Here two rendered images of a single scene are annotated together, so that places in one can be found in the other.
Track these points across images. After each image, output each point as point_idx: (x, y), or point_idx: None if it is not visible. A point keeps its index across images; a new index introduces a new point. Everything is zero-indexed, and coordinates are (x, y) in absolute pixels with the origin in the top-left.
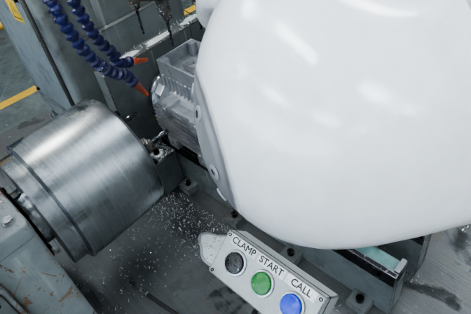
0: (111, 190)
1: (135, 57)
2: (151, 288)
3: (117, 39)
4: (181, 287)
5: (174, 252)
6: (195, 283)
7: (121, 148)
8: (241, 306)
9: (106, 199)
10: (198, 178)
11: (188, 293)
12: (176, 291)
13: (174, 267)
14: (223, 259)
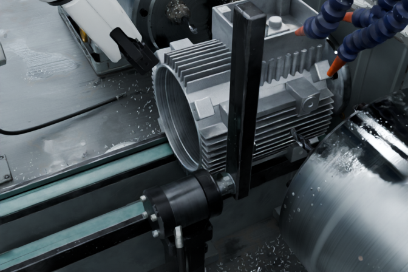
0: None
1: None
2: (122, 103)
3: None
4: (108, 122)
5: (151, 124)
6: (104, 132)
7: None
8: (53, 158)
9: None
10: None
11: (98, 125)
12: (107, 118)
13: (133, 121)
14: None
